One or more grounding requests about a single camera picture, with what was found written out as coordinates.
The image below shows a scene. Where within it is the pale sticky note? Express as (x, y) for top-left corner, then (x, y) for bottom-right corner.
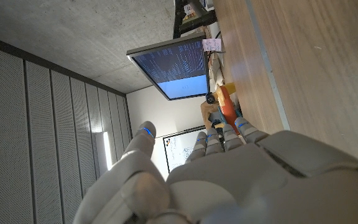
(201, 38), (223, 53)

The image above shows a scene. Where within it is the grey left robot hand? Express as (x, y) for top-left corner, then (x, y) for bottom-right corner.
(72, 116), (358, 224)

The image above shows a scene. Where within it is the black framed whiteboard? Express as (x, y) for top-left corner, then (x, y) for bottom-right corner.
(162, 125), (206, 174)

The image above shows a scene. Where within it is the white crumpled cloth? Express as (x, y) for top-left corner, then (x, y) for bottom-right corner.
(210, 55), (227, 88)

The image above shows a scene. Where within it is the orange teal toy plane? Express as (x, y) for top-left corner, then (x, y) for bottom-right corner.
(206, 82), (244, 134)

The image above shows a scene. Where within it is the flat computer monitor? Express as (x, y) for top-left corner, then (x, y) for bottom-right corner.
(126, 32), (211, 101)

